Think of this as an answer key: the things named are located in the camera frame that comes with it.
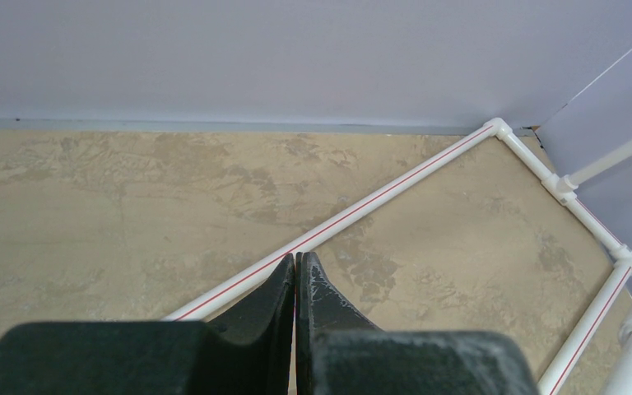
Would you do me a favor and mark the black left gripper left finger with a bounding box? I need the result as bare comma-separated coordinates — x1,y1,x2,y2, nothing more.
0,255,295,394

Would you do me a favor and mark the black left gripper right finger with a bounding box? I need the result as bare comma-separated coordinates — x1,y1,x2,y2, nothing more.
295,252,538,394

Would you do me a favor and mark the white PVC pipe frame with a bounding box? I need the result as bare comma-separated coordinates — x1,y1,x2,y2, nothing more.
167,118,632,394

